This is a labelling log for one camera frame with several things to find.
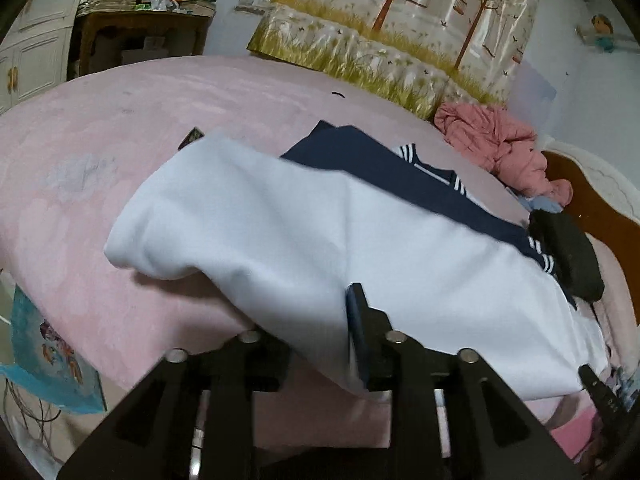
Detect white navy varsity jacket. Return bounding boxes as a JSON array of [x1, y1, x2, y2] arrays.
[[104, 122, 608, 400]]

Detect pink pillow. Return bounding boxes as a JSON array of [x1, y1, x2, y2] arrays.
[[587, 234, 639, 376]]

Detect blue cartoon bag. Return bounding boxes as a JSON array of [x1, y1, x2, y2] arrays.
[[1, 287, 106, 414]]

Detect folded black garment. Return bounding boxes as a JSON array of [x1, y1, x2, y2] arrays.
[[528, 210, 604, 304]]

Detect brown white headboard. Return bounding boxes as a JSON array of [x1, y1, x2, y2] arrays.
[[544, 150, 639, 321]]

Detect light blue pillow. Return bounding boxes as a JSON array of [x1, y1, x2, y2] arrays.
[[518, 195, 563, 214]]

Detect pink bed sheet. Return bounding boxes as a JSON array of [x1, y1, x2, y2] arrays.
[[1, 56, 526, 388]]

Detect pink crumpled quilt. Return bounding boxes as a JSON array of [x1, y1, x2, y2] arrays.
[[434, 103, 574, 207]]

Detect white cabinet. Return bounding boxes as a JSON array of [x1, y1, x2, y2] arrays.
[[1, 0, 79, 112]]

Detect dark wooden side table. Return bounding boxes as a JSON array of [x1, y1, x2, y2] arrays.
[[67, 11, 212, 79]]

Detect tree pattern curtain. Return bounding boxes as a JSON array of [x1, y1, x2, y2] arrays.
[[247, 0, 539, 118]]

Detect wall doll decoration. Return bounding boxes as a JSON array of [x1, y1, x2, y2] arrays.
[[575, 14, 639, 53]]

